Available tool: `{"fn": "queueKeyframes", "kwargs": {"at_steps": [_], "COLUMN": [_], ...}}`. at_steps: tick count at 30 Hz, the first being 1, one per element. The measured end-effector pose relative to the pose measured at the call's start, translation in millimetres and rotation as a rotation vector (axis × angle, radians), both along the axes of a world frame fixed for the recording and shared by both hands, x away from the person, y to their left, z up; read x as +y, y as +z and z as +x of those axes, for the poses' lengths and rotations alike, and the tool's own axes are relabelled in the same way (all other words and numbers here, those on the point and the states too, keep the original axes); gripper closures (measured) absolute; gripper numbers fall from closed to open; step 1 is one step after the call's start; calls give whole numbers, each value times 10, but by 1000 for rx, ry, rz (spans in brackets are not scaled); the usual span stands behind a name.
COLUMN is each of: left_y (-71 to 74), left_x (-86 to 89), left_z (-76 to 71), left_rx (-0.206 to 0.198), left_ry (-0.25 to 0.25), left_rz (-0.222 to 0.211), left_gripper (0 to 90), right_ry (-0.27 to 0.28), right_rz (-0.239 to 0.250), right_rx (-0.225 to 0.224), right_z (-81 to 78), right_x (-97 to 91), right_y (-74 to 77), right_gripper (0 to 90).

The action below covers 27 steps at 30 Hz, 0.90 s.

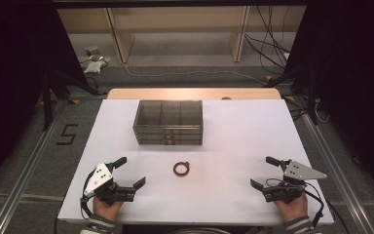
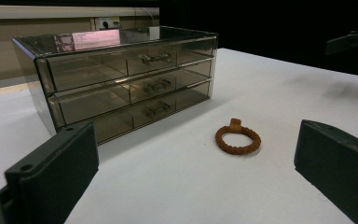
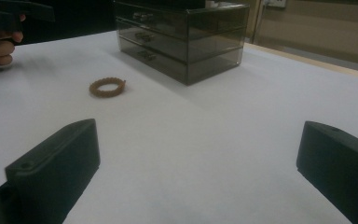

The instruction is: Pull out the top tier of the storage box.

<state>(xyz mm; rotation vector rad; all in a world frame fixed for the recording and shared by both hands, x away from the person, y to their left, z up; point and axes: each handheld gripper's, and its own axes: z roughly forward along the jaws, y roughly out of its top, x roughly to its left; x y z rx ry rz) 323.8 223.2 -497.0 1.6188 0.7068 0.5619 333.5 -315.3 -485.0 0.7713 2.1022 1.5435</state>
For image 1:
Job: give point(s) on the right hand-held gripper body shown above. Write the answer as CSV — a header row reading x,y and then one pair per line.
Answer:
x,y
293,182

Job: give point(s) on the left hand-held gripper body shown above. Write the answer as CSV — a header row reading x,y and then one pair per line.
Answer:
x,y
101,182

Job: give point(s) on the smoky clear acrylic drawer box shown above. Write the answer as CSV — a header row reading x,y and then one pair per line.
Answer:
x,y
168,122

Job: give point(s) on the person's right hand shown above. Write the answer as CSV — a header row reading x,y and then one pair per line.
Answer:
x,y
292,209

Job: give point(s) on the person's left hand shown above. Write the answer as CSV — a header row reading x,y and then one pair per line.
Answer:
x,y
107,209

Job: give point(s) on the white table cover sheet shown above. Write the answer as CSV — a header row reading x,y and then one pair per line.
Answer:
x,y
240,136

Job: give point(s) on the black stand legs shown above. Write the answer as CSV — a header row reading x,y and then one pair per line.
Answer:
x,y
305,87
50,97

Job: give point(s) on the light wooden table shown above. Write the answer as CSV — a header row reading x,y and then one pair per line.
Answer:
x,y
191,93

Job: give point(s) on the white cloth bag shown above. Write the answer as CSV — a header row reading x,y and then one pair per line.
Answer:
x,y
94,65

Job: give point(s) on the black curtain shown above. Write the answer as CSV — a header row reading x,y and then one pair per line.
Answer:
x,y
354,81
13,81

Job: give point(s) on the small grey floor box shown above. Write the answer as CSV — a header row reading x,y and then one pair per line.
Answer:
x,y
92,50

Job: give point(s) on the light wooden shelf unit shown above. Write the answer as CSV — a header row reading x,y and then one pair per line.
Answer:
x,y
181,19

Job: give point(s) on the metal floor rail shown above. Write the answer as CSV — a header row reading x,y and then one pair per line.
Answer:
x,y
337,172
26,175

